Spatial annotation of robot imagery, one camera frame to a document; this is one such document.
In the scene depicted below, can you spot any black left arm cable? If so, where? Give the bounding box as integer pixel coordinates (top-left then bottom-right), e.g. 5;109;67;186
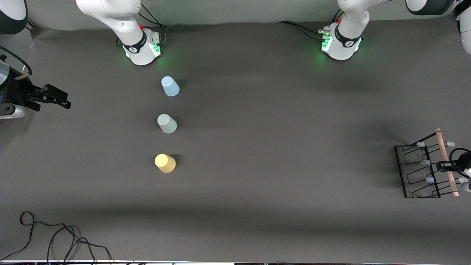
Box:
449;148;471;174

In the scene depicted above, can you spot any black wire cup holder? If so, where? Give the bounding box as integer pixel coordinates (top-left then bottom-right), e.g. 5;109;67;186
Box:
394;128;468;199

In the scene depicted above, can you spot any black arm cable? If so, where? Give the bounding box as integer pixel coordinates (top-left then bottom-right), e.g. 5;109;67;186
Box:
449;148;471;174
0;46;33;78

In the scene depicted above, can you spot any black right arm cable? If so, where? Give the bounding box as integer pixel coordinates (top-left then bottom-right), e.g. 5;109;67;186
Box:
0;46;33;78

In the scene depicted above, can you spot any yellow plastic cup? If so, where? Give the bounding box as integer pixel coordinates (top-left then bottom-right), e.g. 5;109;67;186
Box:
155;154;176;173

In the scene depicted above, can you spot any pale green plastic cup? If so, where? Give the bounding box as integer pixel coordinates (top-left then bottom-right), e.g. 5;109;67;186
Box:
157;114;177;134

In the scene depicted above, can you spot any light blue plastic cup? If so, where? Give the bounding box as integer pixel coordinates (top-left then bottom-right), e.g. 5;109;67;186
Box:
161;76;180;97

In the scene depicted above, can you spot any loose black cable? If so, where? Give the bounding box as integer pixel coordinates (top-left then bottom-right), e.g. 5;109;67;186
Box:
0;211;113;265

